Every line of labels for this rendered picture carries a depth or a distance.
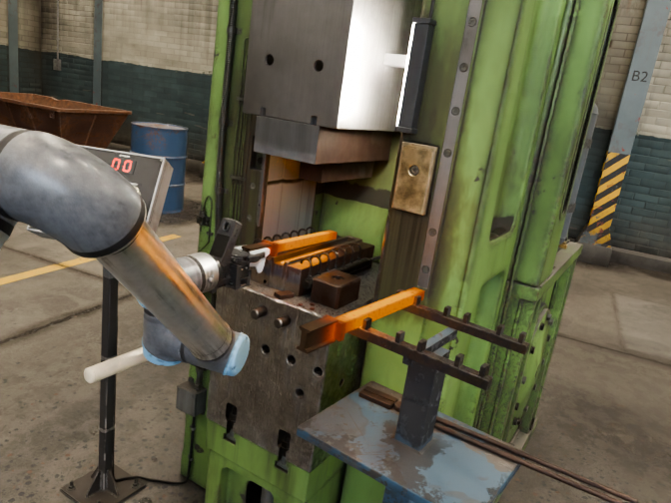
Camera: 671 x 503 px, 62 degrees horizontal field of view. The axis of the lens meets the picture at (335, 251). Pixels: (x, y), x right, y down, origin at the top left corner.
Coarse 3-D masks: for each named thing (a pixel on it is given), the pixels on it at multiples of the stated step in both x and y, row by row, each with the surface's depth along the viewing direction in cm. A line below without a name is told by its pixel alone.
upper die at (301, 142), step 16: (256, 128) 147; (272, 128) 145; (288, 128) 142; (304, 128) 140; (320, 128) 138; (256, 144) 148; (272, 144) 146; (288, 144) 143; (304, 144) 140; (320, 144) 139; (336, 144) 146; (352, 144) 153; (368, 144) 161; (384, 144) 170; (304, 160) 141; (320, 160) 141; (336, 160) 148; (352, 160) 156; (368, 160) 164; (384, 160) 173
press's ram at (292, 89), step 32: (256, 0) 141; (288, 0) 136; (320, 0) 132; (352, 0) 127; (384, 0) 139; (416, 0) 153; (256, 32) 142; (288, 32) 138; (320, 32) 133; (352, 32) 130; (384, 32) 143; (256, 64) 144; (288, 64) 139; (320, 64) 135; (352, 64) 134; (384, 64) 146; (256, 96) 146; (288, 96) 141; (320, 96) 136; (352, 96) 137; (384, 96) 151; (352, 128) 141; (384, 128) 156
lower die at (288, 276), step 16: (336, 240) 179; (272, 256) 152; (304, 256) 156; (368, 256) 181; (256, 272) 156; (272, 272) 153; (288, 272) 150; (304, 272) 149; (352, 272) 174; (288, 288) 151; (304, 288) 151
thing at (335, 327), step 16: (416, 288) 129; (368, 304) 115; (384, 304) 116; (400, 304) 121; (320, 320) 101; (336, 320) 102; (352, 320) 106; (304, 336) 97; (320, 336) 100; (336, 336) 103
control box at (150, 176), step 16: (112, 160) 163; (128, 160) 163; (144, 160) 163; (160, 160) 163; (128, 176) 162; (144, 176) 162; (160, 176) 162; (144, 192) 160; (160, 192) 163; (160, 208) 165
